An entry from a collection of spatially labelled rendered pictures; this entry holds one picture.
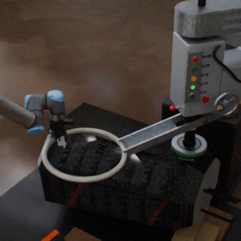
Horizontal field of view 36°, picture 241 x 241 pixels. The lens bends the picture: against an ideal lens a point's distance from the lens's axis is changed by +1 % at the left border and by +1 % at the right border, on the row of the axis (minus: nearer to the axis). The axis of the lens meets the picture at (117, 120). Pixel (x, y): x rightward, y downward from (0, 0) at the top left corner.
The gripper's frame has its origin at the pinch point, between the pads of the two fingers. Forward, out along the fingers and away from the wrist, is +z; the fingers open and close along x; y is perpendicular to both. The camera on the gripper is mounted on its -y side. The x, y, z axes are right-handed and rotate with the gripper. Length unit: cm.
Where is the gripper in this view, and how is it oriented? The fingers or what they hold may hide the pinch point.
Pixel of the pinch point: (62, 143)
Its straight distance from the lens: 230.9
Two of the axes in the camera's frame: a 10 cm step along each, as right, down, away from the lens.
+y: -7.2, 3.6, -6.0
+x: 6.9, 4.1, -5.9
